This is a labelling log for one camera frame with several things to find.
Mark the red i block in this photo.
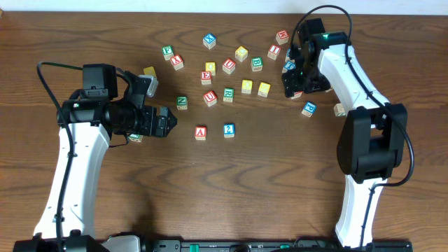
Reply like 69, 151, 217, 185
267, 45, 281, 60
291, 92, 302, 99

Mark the green N wooden block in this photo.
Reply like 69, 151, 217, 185
176, 96, 188, 110

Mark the red A wooden block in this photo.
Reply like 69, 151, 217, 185
195, 126, 207, 141

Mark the red U wooden block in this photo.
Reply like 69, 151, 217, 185
203, 90, 218, 107

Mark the blue 2 wooden block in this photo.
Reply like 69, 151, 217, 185
223, 123, 235, 138

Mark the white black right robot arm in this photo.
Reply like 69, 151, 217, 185
281, 18, 407, 249

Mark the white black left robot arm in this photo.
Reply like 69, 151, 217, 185
13, 64, 177, 252

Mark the blue T wooden block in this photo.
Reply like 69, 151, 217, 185
282, 60, 295, 74

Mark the blue P wooden block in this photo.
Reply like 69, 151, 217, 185
302, 101, 317, 118

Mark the yellow block centre right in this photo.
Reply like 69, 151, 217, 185
258, 82, 271, 97

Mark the red H wooden block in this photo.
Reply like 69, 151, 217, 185
276, 29, 290, 45

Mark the plain L green 7 block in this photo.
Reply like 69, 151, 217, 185
333, 103, 346, 117

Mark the yellow block far left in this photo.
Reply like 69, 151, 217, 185
143, 66, 157, 78

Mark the green B wooden block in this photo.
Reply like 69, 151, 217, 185
251, 57, 263, 71

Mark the red E wooden block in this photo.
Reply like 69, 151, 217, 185
200, 71, 212, 85

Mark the yellow block centre left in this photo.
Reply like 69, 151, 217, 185
241, 79, 253, 95

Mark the red X wooden block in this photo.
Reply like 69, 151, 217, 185
169, 55, 184, 71

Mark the green R wooden block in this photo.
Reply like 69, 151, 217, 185
223, 87, 235, 102

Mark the yellow block upper middle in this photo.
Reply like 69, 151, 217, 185
235, 45, 249, 62

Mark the yellow block near E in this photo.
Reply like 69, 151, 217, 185
205, 62, 216, 76

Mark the green F wooden block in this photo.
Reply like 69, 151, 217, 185
162, 45, 174, 60

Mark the red U block upper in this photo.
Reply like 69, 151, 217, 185
223, 58, 236, 74

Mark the blue X wooden block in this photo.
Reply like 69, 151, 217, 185
203, 33, 216, 50

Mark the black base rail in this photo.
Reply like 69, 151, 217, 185
141, 238, 414, 252

